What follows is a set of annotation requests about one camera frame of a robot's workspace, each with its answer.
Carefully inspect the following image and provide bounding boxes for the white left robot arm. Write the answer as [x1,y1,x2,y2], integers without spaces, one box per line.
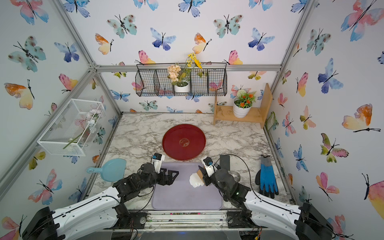
[22,163,179,240]

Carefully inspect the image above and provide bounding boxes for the green paper packet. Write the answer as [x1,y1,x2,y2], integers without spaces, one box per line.
[265,112,279,131]

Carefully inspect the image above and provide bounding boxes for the black wire wall basket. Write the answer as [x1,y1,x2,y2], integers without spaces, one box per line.
[133,62,228,97]

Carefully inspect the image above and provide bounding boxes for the white mesh wall basket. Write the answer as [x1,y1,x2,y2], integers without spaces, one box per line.
[37,99,106,157]

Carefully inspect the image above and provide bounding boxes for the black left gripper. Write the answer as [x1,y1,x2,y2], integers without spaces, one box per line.
[138,167,179,193]

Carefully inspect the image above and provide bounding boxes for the orange flower plant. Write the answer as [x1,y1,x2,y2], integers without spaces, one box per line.
[234,89,256,109]

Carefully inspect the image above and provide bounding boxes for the pink artificial flower stem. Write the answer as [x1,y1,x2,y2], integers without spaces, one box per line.
[63,109,103,150]

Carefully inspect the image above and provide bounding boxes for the blue rubber glove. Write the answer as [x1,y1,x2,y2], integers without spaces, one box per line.
[255,155,279,199]

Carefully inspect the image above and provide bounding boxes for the lavender silicone mat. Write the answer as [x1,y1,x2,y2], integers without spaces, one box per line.
[152,162,223,211]

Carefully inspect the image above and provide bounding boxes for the black handled strainer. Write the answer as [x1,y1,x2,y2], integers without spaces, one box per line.
[219,155,241,182]

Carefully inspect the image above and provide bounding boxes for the red round tray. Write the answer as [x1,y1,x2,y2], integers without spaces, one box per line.
[162,124,206,162]

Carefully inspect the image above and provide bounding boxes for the white dough piece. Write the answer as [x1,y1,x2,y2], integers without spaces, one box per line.
[190,173,205,188]

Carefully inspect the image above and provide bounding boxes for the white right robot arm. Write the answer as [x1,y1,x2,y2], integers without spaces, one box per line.
[198,167,334,240]

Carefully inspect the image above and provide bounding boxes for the white pot with flowers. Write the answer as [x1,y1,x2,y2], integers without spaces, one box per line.
[167,53,203,94]

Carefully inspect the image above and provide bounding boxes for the teal plastic scoop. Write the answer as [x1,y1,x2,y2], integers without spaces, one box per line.
[87,159,127,182]

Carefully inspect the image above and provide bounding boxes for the wooden shelf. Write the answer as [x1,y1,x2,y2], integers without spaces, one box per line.
[213,84,273,126]

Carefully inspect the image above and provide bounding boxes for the white ribbed flower pot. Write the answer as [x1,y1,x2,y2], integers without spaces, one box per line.
[233,100,251,119]

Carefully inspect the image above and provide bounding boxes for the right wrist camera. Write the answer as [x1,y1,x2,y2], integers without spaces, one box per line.
[202,156,216,177]

